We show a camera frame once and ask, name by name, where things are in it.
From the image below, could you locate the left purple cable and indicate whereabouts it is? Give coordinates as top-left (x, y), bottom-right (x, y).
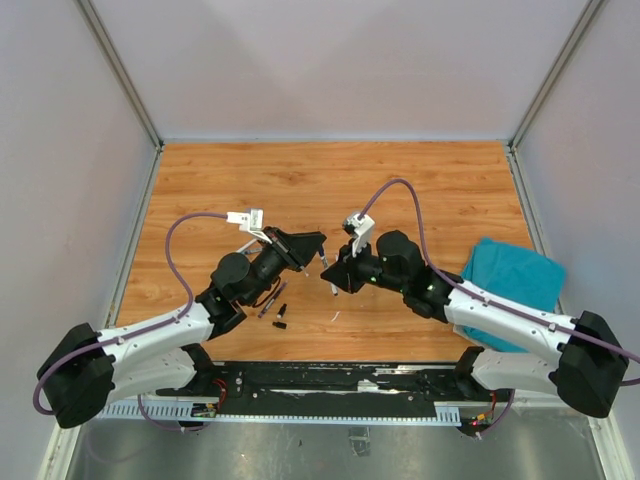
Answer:
top-left (32, 211), bottom-right (231, 432)

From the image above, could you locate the right aluminium frame post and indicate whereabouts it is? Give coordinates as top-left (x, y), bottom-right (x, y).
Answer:
top-left (505, 0), bottom-right (608, 155)

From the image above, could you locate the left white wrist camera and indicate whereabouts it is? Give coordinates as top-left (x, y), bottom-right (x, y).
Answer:
top-left (226, 208), bottom-right (264, 237)

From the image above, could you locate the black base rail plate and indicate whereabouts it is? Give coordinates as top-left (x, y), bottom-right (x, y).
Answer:
top-left (207, 362), bottom-right (490, 419)

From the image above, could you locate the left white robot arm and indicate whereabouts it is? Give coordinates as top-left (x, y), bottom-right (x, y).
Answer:
top-left (33, 227), bottom-right (326, 429)

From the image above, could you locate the left aluminium frame post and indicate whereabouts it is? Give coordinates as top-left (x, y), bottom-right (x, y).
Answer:
top-left (74, 0), bottom-right (164, 150)

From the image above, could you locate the white pen dark barrel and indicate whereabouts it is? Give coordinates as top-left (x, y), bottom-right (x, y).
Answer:
top-left (236, 238), bottom-right (258, 253)

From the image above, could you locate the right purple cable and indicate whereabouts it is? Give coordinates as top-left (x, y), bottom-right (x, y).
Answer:
top-left (359, 178), bottom-right (640, 386)

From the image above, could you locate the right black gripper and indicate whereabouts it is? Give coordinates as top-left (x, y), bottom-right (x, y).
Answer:
top-left (322, 234), bottom-right (408, 293)

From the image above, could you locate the grey slotted cable duct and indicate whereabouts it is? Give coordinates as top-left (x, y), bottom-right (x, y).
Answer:
top-left (102, 399), bottom-right (464, 427)

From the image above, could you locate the aluminium frame post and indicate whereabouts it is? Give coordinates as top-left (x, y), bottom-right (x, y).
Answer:
top-left (505, 0), bottom-right (608, 155)
top-left (74, 0), bottom-right (164, 150)

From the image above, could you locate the teal cloth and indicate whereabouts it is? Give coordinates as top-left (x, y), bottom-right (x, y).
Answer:
top-left (452, 236), bottom-right (568, 354)

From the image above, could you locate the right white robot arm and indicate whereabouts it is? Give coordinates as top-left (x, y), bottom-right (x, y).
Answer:
top-left (321, 230), bottom-right (629, 418)

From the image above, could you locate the dark purple pen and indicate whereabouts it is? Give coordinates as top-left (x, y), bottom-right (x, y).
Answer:
top-left (257, 281), bottom-right (289, 318)

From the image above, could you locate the purple cable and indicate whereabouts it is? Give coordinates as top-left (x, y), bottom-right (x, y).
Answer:
top-left (359, 178), bottom-right (640, 386)
top-left (32, 211), bottom-right (231, 432)

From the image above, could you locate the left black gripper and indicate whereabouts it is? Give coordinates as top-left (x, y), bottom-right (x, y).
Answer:
top-left (245, 228), bottom-right (329, 307)

